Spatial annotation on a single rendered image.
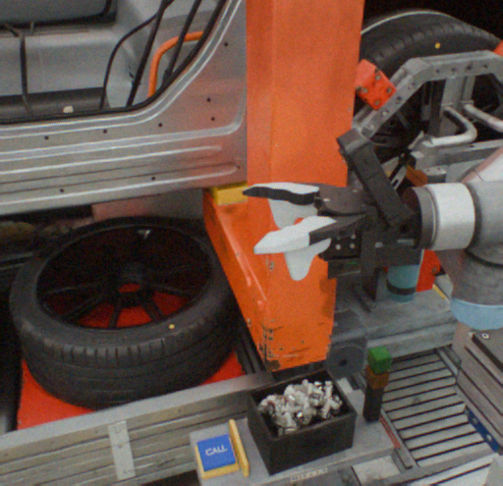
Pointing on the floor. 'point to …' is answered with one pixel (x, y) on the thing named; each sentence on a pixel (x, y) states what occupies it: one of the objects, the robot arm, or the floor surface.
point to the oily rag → (51, 233)
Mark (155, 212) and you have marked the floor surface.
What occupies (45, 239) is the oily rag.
